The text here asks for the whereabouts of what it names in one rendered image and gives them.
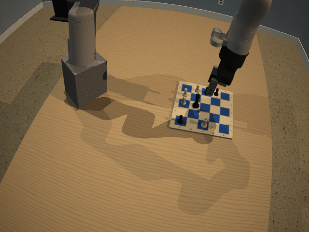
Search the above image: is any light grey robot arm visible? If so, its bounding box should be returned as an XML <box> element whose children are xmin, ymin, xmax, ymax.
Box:
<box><xmin>67</xmin><ymin>0</ymin><xmax>272</xmax><ymax>67</ymax></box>

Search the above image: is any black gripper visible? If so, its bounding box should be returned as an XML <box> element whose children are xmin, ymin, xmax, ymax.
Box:
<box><xmin>206</xmin><ymin>27</ymin><xmax>253</xmax><ymax>96</ymax></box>

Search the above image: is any white chess rook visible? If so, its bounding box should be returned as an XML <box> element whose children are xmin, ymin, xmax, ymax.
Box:
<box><xmin>201</xmin><ymin>118</ymin><xmax>208</xmax><ymax>128</ymax></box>

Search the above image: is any blue and cream chessboard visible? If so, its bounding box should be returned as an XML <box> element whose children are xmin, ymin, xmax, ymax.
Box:
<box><xmin>169</xmin><ymin>81</ymin><xmax>233</xmax><ymax>139</ymax></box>

